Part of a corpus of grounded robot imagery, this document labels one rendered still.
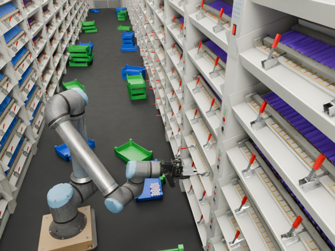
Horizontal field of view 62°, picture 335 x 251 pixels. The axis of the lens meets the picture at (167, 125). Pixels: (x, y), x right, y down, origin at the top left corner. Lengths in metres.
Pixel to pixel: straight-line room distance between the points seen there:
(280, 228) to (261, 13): 0.64
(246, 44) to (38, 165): 2.18
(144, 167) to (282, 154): 0.79
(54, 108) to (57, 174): 1.18
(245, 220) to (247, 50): 0.62
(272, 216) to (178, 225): 1.18
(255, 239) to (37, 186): 1.84
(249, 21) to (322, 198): 0.55
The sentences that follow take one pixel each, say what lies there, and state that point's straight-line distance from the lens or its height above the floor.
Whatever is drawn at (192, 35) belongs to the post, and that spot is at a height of 1.20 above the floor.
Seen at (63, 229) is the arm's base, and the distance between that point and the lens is 1.87.
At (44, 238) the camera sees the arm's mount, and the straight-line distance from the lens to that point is 1.94.
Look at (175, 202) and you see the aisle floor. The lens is 2.16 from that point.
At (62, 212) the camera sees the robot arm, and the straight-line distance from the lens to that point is 1.80.
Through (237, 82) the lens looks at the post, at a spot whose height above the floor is 1.20.
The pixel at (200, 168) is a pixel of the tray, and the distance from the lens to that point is 1.64.
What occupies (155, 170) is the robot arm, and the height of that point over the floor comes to 0.65.
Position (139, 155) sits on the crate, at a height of 0.00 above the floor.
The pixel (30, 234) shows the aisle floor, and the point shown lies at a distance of 2.18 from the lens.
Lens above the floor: 1.58
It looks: 31 degrees down
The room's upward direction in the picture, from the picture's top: straight up
